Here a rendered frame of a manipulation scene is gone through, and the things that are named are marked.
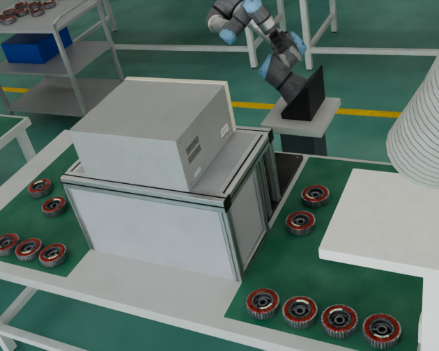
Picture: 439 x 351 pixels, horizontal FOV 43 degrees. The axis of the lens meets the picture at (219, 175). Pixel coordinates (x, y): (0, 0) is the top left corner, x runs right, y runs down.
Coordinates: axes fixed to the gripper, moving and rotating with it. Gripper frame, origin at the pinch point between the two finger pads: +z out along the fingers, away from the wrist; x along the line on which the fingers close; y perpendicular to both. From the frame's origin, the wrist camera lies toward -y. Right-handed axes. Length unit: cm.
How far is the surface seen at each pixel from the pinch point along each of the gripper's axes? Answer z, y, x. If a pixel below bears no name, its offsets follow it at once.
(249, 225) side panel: 10, -81, 38
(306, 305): 29, -111, 31
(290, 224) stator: 25, -72, 29
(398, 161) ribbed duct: -32, -157, -21
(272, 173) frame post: 11, -57, 26
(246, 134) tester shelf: -10, -59, 23
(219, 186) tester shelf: -13, -89, 34
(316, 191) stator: 31, -53, 18
